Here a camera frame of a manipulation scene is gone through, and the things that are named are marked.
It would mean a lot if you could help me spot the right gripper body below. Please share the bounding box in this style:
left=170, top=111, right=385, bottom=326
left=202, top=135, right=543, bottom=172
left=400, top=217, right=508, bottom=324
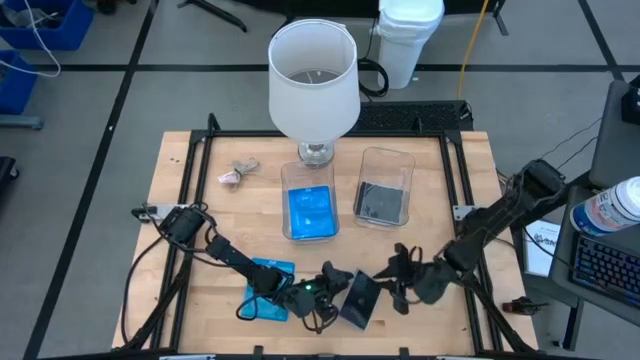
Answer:
left=414, top=259, right=459, bottom=307

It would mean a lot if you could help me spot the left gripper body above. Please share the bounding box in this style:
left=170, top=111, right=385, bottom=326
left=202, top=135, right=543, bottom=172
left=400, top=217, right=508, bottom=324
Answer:
left=279, top=277, right=335, bottom=321

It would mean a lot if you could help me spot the clear jewel case black tray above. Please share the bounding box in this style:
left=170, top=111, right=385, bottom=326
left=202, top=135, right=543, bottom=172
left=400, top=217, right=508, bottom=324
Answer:
left=355, top=181, right=405, bottom=226
left=338, top=269, right=383, bottom=332

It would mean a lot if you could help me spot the red and black clamp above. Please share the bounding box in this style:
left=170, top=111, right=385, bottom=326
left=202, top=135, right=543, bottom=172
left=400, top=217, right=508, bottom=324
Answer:
left=502, top=295, right=537, bottom=316

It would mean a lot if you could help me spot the clear plastic bin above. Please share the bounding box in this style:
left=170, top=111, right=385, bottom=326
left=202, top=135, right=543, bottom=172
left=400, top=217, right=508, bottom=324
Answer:
left=352, top=146, right=417, bottom=232
left=279, top=159, right=342, bottom=246

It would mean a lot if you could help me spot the white printed paper sheet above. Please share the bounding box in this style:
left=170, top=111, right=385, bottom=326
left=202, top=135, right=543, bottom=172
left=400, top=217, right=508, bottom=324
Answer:
left=522, top=218, right=562, bottom=278

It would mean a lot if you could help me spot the dark grey desk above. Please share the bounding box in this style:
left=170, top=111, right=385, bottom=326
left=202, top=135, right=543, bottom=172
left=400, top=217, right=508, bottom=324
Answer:
left=547, top=184, right=640, bottom=321

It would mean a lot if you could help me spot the small crumpled wrapper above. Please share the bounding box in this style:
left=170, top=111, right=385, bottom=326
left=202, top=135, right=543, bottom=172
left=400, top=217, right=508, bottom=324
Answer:
left=216, top=157, right=262, bottom=192

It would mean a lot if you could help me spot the black mesh box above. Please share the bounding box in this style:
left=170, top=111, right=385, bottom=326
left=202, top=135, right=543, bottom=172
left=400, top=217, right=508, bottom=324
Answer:
left=349, top=99, right=475, bottom=134

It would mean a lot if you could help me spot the white shade silver lamp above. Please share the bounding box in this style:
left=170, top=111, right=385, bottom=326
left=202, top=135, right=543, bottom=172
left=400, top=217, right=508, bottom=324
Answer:
left=267, top=18, right=362, bottom=170

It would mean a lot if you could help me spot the black keyboard blue backlight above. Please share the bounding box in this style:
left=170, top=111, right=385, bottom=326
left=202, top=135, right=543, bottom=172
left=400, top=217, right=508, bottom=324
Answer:
left=569, top=233, right=640, bottom=309

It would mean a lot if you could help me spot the white canister blue label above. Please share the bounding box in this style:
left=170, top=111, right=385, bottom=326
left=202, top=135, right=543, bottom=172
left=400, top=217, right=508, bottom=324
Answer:
left=569, top=175, right=640, bottom=237

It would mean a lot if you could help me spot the white trash can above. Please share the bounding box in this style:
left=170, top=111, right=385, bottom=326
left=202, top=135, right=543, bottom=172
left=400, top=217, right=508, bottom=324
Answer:
left=374, top=0, right=446, bottom=91

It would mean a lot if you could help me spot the grey side table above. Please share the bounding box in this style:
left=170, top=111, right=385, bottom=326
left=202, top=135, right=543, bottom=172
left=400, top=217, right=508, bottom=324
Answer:
left=588, top=79, right=640, bottom=189

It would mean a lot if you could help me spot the black box on table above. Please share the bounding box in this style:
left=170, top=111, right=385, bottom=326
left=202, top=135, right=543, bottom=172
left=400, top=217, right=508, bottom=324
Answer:
left=621, top=74, right=640, bottom=126

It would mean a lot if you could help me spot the black floor object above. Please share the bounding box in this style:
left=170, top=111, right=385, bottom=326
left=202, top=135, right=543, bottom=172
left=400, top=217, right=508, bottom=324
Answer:
left=0, top=155, right=21, bottom=197

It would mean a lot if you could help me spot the grey metal bar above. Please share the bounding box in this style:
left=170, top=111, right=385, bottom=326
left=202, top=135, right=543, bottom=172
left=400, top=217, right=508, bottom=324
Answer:
left=0, top=114, right=45, bottom=132

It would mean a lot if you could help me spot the blue storage bin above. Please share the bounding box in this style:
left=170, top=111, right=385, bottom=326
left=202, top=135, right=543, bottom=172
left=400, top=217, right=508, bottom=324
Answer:
left=0, top=49, right=39, bottom=116
left=0, top=0, right=95, bottom=51

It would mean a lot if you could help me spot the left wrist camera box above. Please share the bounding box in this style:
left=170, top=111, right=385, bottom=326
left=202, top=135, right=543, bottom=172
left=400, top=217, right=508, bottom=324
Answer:
left=294, top=279, right=322, bottom=300

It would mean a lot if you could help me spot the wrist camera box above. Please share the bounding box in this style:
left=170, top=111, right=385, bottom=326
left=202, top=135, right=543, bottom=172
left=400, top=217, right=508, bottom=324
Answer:
left=294, top=279, right=322, bottom=300
left=392, top=242, right=424, bottom=267

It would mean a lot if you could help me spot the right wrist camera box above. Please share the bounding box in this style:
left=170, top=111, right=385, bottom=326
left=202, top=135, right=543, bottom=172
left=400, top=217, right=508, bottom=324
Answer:
left=392, top=242, right=424, bottom=267

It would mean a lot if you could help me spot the black metal table frame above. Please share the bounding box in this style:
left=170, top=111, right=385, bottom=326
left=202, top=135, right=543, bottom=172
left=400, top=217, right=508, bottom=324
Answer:
left=112, top=112, right=540, bottom=360

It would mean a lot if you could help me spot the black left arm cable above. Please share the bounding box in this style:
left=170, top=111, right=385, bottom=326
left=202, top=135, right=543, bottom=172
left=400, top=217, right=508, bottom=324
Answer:
left=119, top=234, right=174, bottom=346

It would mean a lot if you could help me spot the black coiled floor cable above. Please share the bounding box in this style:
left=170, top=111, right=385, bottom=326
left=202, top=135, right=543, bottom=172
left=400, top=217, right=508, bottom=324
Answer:
left=357, top=19, right=391, bottom=100

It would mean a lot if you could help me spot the yellow hanging cable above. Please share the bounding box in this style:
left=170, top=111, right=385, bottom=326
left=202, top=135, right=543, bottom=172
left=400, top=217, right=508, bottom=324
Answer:
left=455, top=0, right=491, bottom=101

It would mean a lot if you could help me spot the white loose cable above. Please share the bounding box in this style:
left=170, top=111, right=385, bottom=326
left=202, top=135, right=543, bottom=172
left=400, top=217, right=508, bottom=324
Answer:
left=0, top=0, right=62, bottom=79

